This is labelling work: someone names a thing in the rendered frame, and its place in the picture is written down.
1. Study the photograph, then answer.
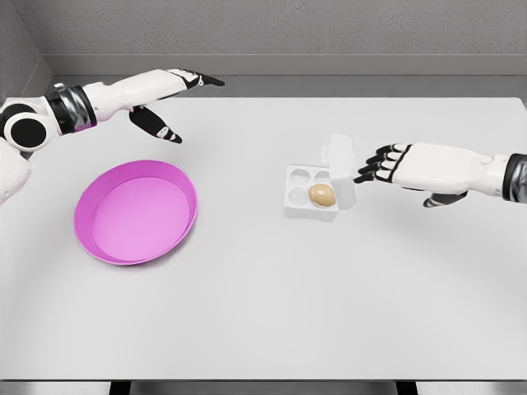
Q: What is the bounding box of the white egg box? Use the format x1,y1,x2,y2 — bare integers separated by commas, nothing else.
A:
282,132,357,224

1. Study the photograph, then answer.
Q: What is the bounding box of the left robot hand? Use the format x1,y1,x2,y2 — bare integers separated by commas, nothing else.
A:
110,68,226,145

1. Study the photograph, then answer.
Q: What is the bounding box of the pink round plate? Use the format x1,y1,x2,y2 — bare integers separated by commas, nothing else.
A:
73,160,198,267

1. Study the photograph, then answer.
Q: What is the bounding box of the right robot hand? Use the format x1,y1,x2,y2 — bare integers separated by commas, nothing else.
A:
353,142,474,208

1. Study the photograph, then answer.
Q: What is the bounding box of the brown egg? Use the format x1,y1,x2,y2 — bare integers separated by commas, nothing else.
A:
308,183,336,208

